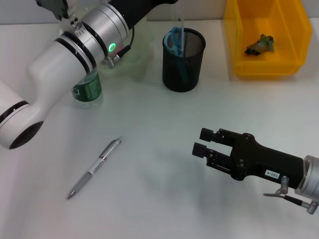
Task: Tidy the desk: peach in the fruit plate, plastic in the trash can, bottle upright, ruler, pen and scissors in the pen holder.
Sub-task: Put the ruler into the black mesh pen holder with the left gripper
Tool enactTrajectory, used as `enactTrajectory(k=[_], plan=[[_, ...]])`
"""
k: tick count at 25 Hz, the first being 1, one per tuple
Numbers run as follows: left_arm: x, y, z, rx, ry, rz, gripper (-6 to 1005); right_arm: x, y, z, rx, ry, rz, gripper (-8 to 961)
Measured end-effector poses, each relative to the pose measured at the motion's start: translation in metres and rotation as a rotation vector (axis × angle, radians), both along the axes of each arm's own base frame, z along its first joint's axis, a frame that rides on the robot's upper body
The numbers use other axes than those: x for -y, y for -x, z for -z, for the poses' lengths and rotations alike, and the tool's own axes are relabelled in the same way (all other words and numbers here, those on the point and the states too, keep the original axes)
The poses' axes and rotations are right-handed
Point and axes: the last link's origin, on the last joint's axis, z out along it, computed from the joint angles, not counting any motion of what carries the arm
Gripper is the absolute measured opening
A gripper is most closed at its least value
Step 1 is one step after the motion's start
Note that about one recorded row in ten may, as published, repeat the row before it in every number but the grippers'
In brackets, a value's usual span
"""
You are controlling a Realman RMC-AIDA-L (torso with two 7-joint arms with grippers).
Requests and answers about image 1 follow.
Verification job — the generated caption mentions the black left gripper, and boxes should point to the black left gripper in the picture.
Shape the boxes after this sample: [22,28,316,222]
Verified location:
[109,0,179,29]

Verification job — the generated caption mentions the light blue scissors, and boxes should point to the light blue scissors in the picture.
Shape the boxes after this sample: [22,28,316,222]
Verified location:
[163,26,189,84]

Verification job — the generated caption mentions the yellow plastic bin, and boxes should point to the yellow plastic bin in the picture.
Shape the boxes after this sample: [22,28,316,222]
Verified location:
[223,0,314,81]

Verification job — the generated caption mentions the clear green-label water bottle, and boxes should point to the clear green-label water bottle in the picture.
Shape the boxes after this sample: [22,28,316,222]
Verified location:
[71,69,104,110]

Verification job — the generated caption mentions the green plastic wrapper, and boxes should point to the green plastic wrapper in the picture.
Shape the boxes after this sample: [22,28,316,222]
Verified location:
[244,34,276,56]

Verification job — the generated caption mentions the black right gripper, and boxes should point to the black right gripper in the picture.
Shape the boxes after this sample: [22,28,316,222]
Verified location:
[192,127,306,190]

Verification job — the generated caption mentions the clear plastic ruler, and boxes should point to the clear plastic ruler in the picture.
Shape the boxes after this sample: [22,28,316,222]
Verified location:
[171,4,185,58]

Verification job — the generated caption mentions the silver ballpoint pen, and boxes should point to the silver ballpoint pen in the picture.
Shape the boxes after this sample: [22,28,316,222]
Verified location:
[66,135,125,200]

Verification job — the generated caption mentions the black mesh pen holder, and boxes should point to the black mesh pen holder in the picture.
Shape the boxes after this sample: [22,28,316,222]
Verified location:
[161,27,206,92]

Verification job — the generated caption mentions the translucent green fruit bowl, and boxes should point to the translucent green fruit bowl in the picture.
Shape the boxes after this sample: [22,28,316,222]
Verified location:
[98,18,156,81]

